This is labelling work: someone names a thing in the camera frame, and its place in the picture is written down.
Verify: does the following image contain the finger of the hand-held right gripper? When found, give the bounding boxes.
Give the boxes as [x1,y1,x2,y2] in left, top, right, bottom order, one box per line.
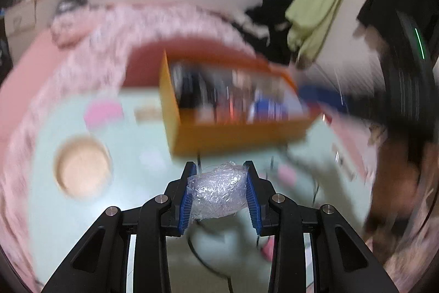
[297,80,388,127]

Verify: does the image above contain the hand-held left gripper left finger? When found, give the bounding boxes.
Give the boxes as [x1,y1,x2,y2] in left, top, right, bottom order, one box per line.
[41,161,198,293]

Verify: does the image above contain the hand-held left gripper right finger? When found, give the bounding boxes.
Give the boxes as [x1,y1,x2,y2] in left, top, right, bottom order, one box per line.
[243,160,400,293]

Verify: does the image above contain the clear bubble wrap bundle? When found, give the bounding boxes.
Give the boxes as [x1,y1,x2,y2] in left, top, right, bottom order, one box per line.
[187,161,249,221]

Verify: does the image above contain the blue printed box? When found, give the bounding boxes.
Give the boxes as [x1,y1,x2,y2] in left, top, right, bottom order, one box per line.
[249,97,297,124]

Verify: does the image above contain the orange cardboard box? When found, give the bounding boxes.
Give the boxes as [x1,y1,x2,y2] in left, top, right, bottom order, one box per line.
[159,49,321,158]

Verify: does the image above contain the black clothes pile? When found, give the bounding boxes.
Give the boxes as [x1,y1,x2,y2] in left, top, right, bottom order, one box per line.
[237,0,299,65]

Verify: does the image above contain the pink floral blanket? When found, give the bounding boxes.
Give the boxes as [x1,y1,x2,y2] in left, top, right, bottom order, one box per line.
[0,3,258,280]

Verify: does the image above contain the grey black bag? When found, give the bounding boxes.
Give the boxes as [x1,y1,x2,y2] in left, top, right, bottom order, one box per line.
[55,0,90,15]

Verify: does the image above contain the white drawer cabinet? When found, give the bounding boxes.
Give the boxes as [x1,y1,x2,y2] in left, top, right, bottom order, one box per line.
[5,0,52,40]

